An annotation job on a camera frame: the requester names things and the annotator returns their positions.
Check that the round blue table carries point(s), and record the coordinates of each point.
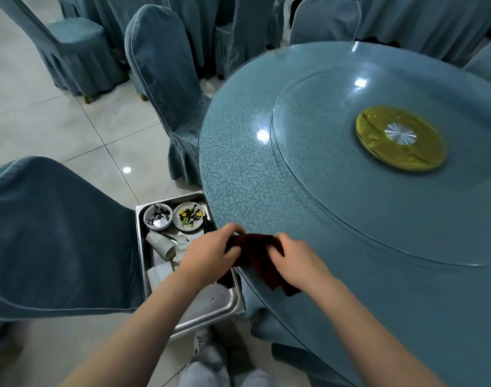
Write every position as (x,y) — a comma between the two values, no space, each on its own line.
(390,298)

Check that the stack of white bowls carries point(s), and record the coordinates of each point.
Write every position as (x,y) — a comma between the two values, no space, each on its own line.
(158,227)

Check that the person's right hand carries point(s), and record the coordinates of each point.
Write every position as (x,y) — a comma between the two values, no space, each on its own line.
(304,270)

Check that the person's white shoe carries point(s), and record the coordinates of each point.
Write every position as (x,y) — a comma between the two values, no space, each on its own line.
(209,350)

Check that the round glass turntable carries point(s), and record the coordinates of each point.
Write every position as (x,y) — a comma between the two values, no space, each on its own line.
(330,189)

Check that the blue pleated table skirt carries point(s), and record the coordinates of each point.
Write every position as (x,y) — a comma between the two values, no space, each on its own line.
(431,24)

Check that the stack of white plates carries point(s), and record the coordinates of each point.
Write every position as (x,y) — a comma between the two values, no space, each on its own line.
(179,225)

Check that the person's left forearm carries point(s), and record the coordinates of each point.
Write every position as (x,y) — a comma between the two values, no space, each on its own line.
(136,338)

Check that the green yellow food crumbs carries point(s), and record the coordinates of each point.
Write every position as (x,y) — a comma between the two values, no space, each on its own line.
(183,215)

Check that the person's right forearm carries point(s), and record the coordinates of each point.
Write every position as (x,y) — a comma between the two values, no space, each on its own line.
(374,338)

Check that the white tissue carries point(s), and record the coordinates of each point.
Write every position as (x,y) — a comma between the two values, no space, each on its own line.
(185,239)

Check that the yellow round disc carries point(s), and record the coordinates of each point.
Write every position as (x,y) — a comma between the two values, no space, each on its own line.
(370,141)

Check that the white napkin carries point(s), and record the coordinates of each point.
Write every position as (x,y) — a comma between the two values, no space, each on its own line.
(161,276)

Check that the person's left hand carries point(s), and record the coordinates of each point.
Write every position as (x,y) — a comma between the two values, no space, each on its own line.
(209,257)

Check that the blue covered chair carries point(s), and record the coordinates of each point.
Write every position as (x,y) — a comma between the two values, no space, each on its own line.
(76,48)
(161,56)
(60,237)
(322,20)
(487,64)
(245,40)

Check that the blue clothed background table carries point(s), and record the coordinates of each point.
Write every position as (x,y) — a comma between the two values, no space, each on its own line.
(197,20)

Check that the metal tray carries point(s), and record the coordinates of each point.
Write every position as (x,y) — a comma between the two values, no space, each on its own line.
(213,302)

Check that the dark red cloth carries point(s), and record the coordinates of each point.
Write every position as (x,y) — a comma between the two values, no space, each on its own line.
(257,257)

